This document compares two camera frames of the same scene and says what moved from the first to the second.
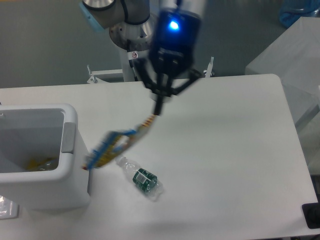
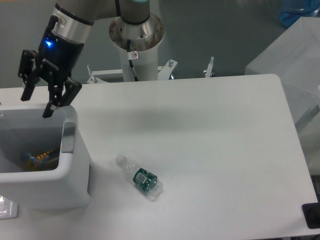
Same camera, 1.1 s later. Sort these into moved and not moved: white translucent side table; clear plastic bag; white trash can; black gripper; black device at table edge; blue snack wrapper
Moved: blue snack wrapper; black gripper
Not moved: white translucent side table; black device at table edge; clear plastic bag; white trash can
